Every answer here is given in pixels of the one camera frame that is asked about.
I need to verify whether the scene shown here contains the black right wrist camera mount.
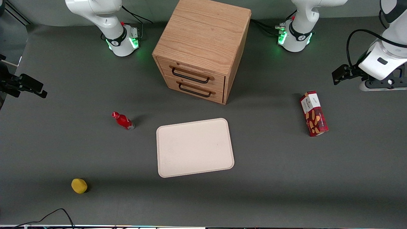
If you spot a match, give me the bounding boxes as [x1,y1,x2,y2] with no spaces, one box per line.
[0,54,14,82]

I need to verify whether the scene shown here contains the red cookie box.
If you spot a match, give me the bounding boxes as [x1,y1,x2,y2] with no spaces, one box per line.
[299,90,329,137]

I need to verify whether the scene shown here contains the small red bottle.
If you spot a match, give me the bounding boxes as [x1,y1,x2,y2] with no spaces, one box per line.
[112,111,135,131]

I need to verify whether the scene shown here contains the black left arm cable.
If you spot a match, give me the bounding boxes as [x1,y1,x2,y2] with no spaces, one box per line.
[346,29,407,68]

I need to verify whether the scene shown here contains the black left base cables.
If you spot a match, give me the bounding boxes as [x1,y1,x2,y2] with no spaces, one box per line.
[251,10,298,36]

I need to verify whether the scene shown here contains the black base cables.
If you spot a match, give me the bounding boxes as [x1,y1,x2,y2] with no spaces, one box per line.
[122,5,154,40]
[251,10,298,36]

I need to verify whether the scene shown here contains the wooden drawer front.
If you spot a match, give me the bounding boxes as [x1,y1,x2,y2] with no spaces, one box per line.
[163,75,224,104]
[157,57,226,93]

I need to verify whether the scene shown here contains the black metal drawer handle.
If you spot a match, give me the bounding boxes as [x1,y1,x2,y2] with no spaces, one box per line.
[178,81,213,98]
[172,66,211,84]

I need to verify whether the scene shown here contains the black right base cables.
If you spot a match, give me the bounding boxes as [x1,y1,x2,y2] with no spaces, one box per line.
[122,5,154,40]

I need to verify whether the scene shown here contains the wooden drawer cabinet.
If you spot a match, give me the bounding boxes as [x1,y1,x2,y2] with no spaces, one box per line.
[152,0,252,105]

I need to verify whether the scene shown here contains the beige rectangular tray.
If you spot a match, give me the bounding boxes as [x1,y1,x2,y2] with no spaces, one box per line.
[156,118,235,178]

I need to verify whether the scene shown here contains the black cable at table edge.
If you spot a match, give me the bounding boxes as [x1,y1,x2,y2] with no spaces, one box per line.
[12,208,75,228]

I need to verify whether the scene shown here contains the yellow lemon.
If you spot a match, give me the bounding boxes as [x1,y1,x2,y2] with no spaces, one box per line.
[71,178,88,194]

